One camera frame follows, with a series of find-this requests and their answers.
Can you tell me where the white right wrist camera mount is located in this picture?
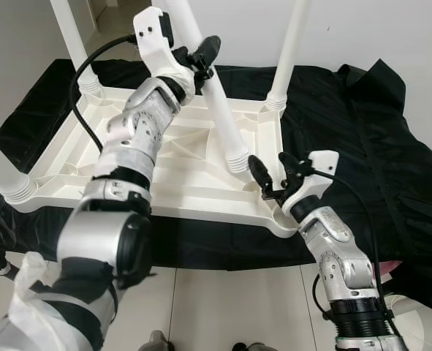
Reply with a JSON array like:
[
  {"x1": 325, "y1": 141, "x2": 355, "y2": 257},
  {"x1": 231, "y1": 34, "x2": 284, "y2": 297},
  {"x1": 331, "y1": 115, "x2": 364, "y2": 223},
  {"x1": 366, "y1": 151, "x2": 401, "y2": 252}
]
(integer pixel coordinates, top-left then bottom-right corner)
[{"x1": 278, "y1": 150, "x2": 341, "y2": 209}]

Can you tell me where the grey robot foot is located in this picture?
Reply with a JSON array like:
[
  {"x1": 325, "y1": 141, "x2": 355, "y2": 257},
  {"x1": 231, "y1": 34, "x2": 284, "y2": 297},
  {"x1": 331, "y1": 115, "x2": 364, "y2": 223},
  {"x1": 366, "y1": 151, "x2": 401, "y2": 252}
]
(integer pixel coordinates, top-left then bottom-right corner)
[
  {"x1": 144, "y1": 331, "x2": 174, "y2": 351},
  {"x1": 232, "y1": 341, "x2": 271, "y2": 351}
]

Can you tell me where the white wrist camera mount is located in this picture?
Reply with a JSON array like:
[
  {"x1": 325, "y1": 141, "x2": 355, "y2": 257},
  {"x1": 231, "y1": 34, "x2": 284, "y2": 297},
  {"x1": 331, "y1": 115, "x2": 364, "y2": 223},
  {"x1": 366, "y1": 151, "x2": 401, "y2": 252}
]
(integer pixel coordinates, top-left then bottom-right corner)
[
  {"x1": 278, "y1": 150, "x2": 341, "y2": 209},
  {"x1": 132, "y1": 6, "x2": 196, "y2": 99}
]

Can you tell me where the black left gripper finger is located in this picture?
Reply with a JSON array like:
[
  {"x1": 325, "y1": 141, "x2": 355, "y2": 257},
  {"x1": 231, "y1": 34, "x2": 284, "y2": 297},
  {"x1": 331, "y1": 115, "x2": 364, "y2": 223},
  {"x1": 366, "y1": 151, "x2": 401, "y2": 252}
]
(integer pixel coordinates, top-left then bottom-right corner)
[{"x1": 190, "y1": 35, "x2": 222, "y2": 63}]

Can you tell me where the grey left robot foot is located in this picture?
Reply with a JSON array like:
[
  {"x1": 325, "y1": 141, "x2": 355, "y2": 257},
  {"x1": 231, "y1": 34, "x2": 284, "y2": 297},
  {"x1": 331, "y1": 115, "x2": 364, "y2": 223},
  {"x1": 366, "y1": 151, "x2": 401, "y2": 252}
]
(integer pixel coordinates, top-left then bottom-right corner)
[{"x1": 144, "y1": 331, "x2": 174, "y2": 351}]

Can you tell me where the white plastic table top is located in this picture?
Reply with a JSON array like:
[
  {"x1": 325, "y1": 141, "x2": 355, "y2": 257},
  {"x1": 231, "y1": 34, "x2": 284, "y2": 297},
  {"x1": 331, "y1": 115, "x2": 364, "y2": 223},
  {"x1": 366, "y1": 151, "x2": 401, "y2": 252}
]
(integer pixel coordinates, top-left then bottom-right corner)
[{"x1": 4, "y1": 82, "x2": 308, "y2": 239}]

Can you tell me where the white plastic table leg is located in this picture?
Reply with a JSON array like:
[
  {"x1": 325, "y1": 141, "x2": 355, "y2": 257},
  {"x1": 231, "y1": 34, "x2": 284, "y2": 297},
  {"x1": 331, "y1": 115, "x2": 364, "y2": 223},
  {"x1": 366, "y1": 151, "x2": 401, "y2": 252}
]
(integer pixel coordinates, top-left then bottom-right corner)
[
  {"x1": 0, "y1": 130, "x2": 39, "y2": 204},
  {"x1": 163, "y1": 0, "x2": 254, "y2": 175},
  {"x1": 265, "y1": 0, "x2": 311, "y2": 112},
  {"x1": 50, "y1": 0, "x2": 103, "y2": 96}
]

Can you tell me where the grey right robot foot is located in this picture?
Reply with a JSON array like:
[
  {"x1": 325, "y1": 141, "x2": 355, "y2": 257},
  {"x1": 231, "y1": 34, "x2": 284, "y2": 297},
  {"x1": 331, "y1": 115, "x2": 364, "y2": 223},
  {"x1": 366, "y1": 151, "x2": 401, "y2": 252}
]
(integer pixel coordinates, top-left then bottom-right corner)
[{"x1": 232, "y1": 341, "x2": 271, "y2": 351}]

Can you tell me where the black metal table leg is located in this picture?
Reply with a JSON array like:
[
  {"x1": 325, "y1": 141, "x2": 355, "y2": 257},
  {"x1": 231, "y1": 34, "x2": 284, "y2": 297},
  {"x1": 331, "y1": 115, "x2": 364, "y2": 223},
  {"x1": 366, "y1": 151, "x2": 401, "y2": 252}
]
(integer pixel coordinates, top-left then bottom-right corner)
[
  {"x1": 0, "y1": 260, "x2": 18, "y2": 280},
  {"x1": 380, "y1": 287, "x2": 421, "y2": 304}
]

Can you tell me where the pink cloth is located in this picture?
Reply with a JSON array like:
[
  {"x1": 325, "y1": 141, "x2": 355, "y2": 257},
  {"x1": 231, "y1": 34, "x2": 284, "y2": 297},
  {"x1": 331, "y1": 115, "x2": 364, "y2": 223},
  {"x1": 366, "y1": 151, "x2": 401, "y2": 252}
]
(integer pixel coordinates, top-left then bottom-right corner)
[{"x1": 378, "y1": 262, "x2": 405, "y2": 280}]

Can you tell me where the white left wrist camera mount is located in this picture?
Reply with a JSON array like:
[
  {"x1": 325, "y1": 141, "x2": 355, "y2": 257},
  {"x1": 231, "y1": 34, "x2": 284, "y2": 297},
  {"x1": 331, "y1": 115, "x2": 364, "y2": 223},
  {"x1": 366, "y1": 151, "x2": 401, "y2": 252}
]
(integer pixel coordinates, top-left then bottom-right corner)
[{"x1": 132, "y1": 6, "x2": 196, "y2": 99}]

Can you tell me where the black table cloth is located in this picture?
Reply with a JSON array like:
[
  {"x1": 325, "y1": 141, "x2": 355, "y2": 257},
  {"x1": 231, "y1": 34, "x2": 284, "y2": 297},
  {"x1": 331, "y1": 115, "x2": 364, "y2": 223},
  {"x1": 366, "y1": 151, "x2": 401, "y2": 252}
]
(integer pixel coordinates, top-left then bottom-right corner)
[{"x1": 0, "y1": 58, "x2": 432, "y2": 308}]

